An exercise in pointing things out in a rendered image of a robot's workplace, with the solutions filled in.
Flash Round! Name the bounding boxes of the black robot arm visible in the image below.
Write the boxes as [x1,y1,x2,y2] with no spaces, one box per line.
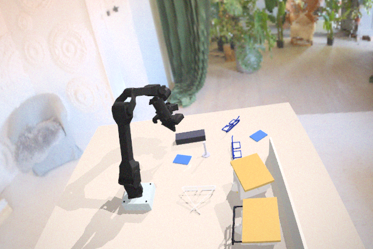
[111,83,178,199]

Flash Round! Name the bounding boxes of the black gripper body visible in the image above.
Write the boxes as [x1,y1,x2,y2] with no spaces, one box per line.
[152,105,184,125]

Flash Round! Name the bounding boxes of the white rectangular panel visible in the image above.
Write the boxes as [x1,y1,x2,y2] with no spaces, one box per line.
[269,137,308,249]

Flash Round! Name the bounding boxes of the blue-framed glasses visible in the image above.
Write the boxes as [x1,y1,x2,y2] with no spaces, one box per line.
[222,116,240,132]

